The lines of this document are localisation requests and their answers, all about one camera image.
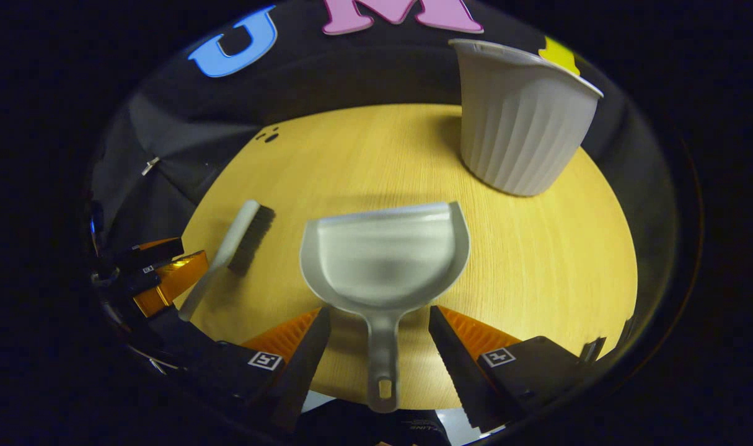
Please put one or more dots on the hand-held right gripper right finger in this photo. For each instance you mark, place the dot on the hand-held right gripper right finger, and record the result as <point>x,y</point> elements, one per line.
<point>460,371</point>

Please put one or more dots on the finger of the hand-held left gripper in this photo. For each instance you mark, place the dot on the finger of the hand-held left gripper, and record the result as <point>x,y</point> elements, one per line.
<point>156,251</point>
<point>178,275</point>

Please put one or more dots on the white ribbed garbage bin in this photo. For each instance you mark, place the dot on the white ribbed garbage bin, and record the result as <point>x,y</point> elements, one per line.
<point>525,130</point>

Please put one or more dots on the white plastic dustpan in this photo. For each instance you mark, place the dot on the white plastic dustpan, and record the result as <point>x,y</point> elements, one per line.
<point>382,260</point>

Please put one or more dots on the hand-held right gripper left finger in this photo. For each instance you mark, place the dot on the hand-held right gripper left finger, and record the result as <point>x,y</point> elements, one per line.
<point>302,371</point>

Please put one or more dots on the small white broom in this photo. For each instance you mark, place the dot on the small white broom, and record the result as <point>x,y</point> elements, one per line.
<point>230,241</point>

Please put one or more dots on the black backdrop cloth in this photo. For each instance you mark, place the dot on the black backdrop cloth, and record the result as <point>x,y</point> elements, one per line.
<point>364,68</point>

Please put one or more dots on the small silver clip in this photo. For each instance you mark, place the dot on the small silver clip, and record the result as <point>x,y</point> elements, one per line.
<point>150,166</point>

